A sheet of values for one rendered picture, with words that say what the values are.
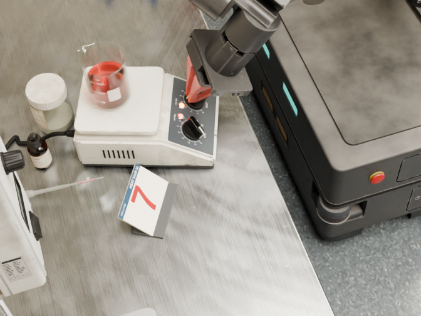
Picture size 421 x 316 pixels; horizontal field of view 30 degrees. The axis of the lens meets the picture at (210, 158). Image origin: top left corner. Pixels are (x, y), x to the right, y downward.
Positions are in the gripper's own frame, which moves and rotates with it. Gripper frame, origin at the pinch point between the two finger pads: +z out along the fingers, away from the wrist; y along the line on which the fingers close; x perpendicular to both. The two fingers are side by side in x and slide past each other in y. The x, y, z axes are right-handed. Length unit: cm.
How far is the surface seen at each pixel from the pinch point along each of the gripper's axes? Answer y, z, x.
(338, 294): 20, 56, 63
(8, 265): 33, -29, -43
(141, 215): 15.1, 7.0, -10.0
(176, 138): 6.3, 1.4, -4.3
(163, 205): 13.9, 7.1, -6.1
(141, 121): 3.4, 1.4, -9.1
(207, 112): 2.1, 1.4, 2.5
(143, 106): 0.8, 1.4, -8.0
